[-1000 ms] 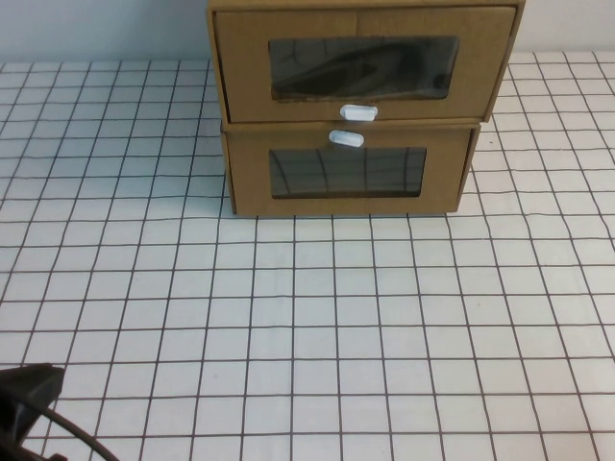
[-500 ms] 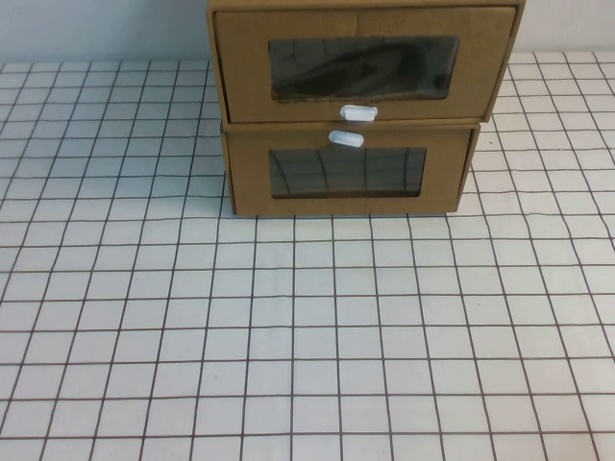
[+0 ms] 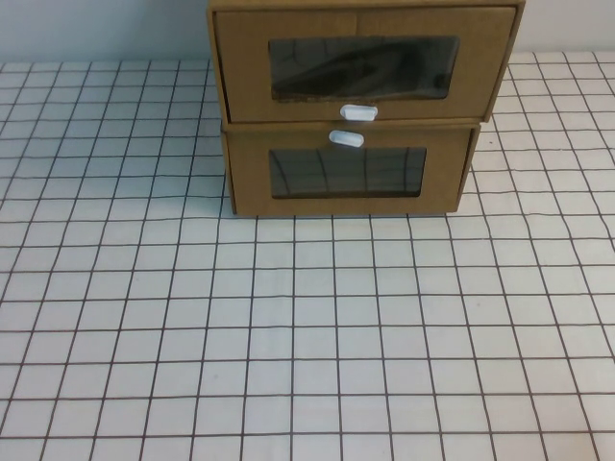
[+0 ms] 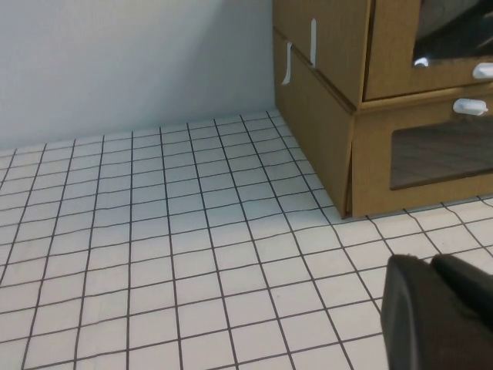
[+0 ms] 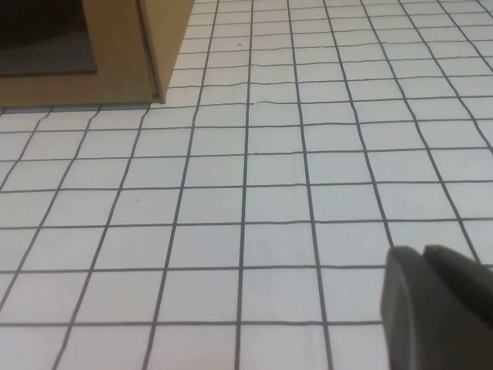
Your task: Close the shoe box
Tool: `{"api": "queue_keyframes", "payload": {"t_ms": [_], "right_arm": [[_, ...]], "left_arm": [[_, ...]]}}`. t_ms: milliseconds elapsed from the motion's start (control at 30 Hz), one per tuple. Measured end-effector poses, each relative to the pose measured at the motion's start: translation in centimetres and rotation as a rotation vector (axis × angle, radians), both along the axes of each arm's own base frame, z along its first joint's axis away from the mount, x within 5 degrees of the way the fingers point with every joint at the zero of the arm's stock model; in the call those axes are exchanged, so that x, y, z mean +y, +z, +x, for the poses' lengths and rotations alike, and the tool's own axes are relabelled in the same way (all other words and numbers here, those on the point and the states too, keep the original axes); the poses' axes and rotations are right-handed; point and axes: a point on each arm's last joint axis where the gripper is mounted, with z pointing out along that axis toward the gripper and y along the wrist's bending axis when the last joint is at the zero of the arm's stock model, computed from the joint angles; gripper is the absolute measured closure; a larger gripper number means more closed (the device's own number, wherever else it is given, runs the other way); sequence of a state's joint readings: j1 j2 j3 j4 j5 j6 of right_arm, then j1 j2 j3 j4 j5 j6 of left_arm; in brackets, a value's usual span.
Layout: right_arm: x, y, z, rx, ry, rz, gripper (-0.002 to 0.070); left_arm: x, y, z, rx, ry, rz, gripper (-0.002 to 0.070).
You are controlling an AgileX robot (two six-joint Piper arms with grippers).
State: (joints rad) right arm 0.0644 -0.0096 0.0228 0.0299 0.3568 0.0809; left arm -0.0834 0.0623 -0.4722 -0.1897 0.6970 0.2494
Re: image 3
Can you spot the cardboard drawer with dark window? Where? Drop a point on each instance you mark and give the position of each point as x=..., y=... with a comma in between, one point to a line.
x=240, y=57

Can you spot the cardboard drawer with reflective window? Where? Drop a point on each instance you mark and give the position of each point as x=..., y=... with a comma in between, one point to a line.
x=250, y=182

